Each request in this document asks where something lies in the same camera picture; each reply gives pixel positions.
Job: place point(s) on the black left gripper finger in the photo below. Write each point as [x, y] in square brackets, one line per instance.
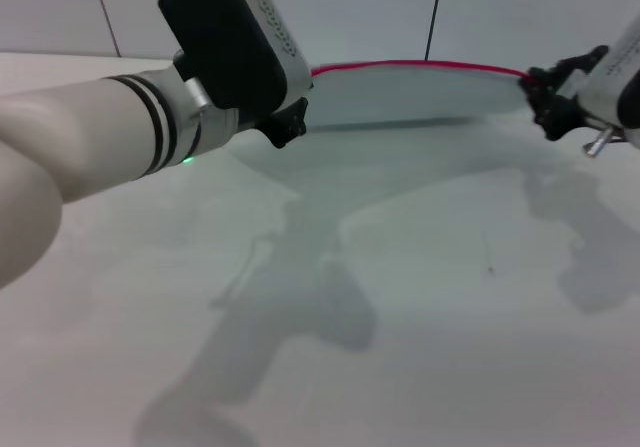
[298, 117]

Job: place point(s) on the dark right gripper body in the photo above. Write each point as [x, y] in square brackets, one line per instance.
[562, 117]

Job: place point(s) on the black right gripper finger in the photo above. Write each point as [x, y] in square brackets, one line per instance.
[555, 74]
[540, 101]

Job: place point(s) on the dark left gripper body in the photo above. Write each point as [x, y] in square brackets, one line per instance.
[277, 132]

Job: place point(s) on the clear red-zipper document bag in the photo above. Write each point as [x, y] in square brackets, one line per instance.
[415, 97]

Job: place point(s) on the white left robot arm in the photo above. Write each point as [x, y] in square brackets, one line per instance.
[75, 147]

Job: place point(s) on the thin black pole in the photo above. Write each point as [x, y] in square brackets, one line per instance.
[434, 17]

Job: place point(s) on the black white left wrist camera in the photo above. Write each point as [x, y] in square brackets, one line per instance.
[235, 42]

